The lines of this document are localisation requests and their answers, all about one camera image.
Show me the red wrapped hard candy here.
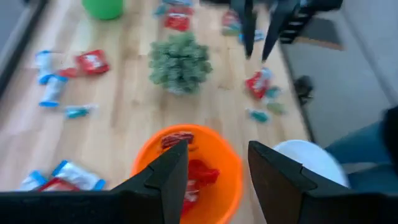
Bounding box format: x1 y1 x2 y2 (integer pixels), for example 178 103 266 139
167 6 195 16
57 67 78 78

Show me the person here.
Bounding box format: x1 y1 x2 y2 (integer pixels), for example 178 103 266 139
323 105 398 195

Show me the green wrapped hard candy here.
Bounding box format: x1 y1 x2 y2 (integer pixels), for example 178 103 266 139
266 101 287 115
221 27 242 37

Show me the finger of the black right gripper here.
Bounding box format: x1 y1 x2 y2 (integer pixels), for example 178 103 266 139
261 0 301 62
229 0 259 60

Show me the green plastic bucket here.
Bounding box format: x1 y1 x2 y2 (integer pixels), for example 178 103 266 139
81 0 125 21

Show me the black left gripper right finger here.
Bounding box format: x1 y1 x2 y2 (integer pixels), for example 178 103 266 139
247 140 358 224

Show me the black caster wheel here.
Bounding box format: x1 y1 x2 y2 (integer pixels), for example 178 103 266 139
293 74 315 106

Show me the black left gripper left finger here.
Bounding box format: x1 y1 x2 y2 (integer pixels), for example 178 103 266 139
110 139 190 224

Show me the black aluminium table frame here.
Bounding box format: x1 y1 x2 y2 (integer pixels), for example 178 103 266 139
0 0 313 94

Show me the faux succulent in patterned pot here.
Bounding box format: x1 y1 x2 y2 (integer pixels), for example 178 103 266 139
147 30 214 96

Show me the orange pumpkin face bucket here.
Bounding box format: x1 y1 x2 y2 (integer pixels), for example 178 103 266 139
129 123 244 224

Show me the white plastic bowl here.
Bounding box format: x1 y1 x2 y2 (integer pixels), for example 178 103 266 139
272 139 351 189

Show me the dark mat with orange edge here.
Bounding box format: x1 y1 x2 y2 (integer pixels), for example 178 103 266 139
295 17 345 52

